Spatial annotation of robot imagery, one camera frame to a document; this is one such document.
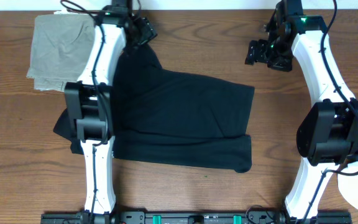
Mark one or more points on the black polo shirt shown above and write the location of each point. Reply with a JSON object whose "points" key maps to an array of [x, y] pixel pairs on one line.
{"points": [[183, 119]]}

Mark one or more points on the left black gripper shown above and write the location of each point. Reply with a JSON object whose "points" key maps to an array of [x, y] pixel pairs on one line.
{"points": [[146, 32]]}

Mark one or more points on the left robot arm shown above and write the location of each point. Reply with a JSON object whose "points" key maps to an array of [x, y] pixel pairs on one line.
{"points": [[116, 29]]}

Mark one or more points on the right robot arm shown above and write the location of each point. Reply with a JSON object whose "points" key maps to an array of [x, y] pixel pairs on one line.
{"points": [[327, 139]]}

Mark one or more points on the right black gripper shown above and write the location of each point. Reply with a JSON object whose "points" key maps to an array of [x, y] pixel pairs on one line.
{"points": [[257, 53]]}

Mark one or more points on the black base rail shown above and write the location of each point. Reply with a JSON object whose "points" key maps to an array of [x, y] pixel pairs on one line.
{"points": [[137, 217]]}

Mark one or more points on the folded khaki trousers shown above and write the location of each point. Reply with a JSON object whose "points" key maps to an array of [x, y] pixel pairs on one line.
{"points": [[61, 46]]}

